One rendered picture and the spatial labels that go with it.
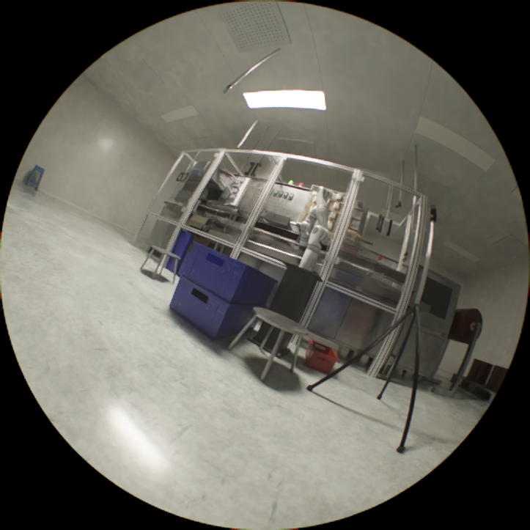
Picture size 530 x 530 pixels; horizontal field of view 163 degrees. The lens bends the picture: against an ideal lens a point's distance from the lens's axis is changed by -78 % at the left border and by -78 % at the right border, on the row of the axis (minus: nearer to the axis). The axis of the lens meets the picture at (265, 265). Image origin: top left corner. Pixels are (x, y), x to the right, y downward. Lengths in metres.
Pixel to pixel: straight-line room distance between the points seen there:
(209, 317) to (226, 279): 0.22
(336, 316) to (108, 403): 1.79
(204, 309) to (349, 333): 1.39
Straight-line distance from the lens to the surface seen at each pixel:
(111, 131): 5.68
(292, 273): 1.15
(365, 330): 1.94
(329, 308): 1.87
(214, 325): 0.97
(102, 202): 5.60
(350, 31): 2.34
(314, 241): 1.23
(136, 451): 0.45
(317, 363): 1.24
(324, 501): 0.54
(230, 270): 0.94
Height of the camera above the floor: 0.40
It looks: 4 degrees up
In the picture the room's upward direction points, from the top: 24 degrees clockwise
